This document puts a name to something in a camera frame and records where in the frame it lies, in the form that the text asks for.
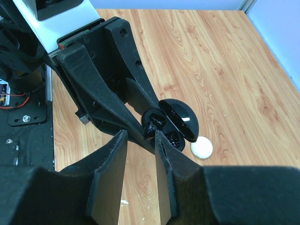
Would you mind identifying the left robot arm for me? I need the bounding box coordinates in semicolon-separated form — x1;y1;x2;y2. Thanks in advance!
0;0;158;153

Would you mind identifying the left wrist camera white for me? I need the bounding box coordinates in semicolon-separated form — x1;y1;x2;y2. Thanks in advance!
13;0;100;53

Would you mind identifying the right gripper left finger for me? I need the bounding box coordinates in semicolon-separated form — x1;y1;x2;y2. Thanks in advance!
0;130;128;225

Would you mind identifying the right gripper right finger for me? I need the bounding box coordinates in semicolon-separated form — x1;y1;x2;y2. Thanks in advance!
155;131;300;225

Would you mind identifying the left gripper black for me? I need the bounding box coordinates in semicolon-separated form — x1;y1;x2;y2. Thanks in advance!
48;16;159;153

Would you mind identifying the black earbud charging case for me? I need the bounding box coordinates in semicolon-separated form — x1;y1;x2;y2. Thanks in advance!
141;98;199;151

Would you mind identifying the white earbud charging case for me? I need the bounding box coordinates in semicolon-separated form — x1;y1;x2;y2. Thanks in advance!
191;136;213;159

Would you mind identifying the black earbud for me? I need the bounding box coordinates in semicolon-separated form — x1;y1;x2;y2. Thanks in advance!
143;121;163;140

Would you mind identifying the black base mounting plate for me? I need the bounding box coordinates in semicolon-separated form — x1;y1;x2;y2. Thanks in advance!
0;65;55;171

